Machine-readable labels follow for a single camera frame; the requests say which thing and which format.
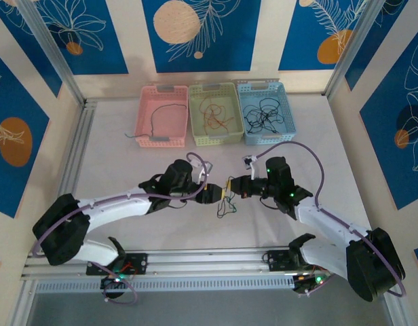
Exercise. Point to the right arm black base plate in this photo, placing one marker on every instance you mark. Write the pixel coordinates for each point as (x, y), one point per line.
(277, 259)

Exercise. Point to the blue floral wall panel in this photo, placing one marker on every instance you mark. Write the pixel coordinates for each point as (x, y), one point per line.
(12, 102)
(297, 34)
(392, 40)
(25, 57)
(382, 153)
(104, 40)
(229, 51)

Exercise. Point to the pink perforated plastic basket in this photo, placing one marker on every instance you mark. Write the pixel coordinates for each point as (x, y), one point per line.
(168, 125)

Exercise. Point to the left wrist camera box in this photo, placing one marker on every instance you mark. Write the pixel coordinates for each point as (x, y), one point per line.
(199, 175)

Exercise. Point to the light blue perforated plastic basket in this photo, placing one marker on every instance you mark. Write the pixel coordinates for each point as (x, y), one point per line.
(288, 112)

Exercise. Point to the controller board with green LED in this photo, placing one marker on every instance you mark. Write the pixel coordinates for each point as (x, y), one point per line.
(115, 280)
(310, 282)

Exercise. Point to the pale green perforated plastic basket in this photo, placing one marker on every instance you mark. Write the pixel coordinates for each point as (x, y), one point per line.
(199, 136)

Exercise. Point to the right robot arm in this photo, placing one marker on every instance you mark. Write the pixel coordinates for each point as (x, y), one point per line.
(331, 224)

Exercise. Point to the long aluminium base rail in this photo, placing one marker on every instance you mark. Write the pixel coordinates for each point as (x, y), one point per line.
(202, 261)

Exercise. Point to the aluminium frame post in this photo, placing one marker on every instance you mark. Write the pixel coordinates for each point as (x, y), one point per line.
(53, 51)
(352, 51)

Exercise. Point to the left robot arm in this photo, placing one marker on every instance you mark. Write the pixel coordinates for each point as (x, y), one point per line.
(110, 207)

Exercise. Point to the aluminium side rail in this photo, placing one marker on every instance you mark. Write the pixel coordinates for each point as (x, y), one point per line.
(81, 129)

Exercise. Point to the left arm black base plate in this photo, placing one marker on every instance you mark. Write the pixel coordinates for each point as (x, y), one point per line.
(137, 263)

